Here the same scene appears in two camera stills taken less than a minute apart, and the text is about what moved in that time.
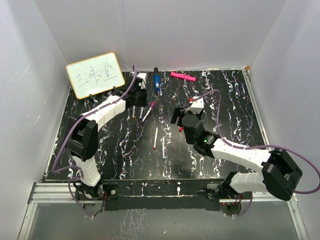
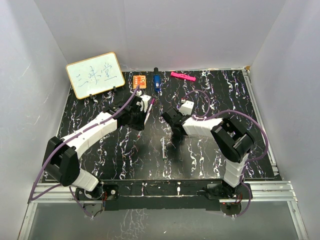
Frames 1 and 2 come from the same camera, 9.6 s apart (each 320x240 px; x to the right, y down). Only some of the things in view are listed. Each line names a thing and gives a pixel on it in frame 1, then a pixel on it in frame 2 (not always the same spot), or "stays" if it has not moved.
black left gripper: (144, 103) -> (139, 127)
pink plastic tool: (176, 74) stays
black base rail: (159, 194) stays
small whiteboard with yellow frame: (95, 75) stays
